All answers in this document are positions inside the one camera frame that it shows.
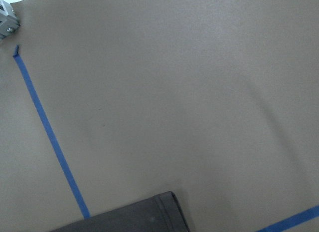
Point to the dark brown t-shirt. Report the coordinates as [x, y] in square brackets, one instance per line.
[160, 213]

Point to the brown paper table cover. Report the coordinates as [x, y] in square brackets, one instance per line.
[214, 100]

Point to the aluminium frame post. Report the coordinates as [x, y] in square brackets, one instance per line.
[9, 22]

